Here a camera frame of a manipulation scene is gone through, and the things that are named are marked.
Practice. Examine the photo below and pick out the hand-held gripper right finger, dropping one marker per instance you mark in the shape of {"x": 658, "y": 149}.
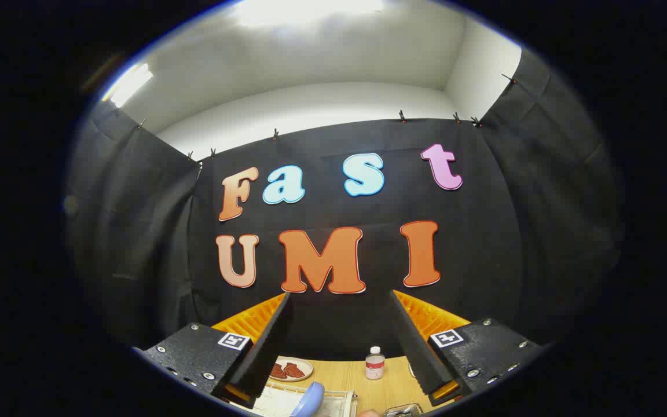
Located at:
{"x": 417, "y": 347}

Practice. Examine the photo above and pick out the blue plate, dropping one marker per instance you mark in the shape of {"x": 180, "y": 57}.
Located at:
{"x": 308, "y": 401}

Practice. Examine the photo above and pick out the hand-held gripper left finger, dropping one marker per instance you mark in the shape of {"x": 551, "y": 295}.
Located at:
{"x": 267, "y": 347}

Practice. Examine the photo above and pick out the brown meat piece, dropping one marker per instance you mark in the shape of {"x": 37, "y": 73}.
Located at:
{"x": 277, "y": 371}
{"x": 294, "y": 369}

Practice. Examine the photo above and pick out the beige round plate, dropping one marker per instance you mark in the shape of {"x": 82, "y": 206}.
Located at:
{"x": 305, "y": 375}

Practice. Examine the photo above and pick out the bright ceiling light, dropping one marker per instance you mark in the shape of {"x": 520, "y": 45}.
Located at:
{"x": 128, "y": 84}

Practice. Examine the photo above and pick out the clear water bottle red label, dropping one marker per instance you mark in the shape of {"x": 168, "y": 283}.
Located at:
{"x": 374, "y": 365}

